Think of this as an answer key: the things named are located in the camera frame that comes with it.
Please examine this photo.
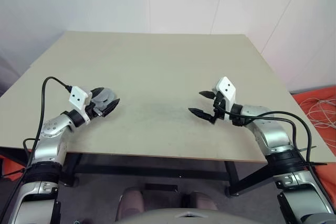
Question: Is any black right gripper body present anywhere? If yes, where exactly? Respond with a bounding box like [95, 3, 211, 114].
[209, 94, 230, 125]

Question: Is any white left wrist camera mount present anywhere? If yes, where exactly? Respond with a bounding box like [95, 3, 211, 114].
[68, 86, 93, 125]

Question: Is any white coiled cable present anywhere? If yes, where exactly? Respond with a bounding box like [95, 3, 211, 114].
[299, 97, 336, 131]

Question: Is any silver motor lid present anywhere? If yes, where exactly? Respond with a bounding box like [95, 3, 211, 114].
[94, 89, 117, 106]

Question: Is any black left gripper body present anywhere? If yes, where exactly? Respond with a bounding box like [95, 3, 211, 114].
[85, 102, 106, 119]

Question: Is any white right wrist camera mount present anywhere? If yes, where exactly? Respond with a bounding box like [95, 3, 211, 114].
[211, 76, 237, 113]

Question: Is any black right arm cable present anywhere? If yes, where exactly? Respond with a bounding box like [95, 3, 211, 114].
[213, 100, 333, 201]

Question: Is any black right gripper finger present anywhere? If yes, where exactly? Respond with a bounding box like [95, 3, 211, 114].
[188, 107, 214, 123]
[198, 90, 217, 101]

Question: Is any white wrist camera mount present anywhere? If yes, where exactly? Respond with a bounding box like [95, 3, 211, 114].
[68, 86, 93, 125]
[211, 76, 237, 113]

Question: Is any black table frame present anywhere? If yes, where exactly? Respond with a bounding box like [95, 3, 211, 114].
[0, 146, 277, 198]

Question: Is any orange fabric cushion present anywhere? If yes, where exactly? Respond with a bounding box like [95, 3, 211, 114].
[0, 155, 30, 181]
[290, 84, 336, 184]

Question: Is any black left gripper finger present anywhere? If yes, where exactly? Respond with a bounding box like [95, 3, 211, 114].
[90, 87, 106, 99]
[101, 98, 121, 118]

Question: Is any grey robot torso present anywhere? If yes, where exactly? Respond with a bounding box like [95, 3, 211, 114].
[112, 206, 266, 224]

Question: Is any dark rounded shape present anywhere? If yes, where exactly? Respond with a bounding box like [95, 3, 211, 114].
[116, 187, 147, 222]

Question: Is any black cable tie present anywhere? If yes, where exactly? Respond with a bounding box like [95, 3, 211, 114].
[306, 161, 328, 168]
[298, 144, 318, 154]

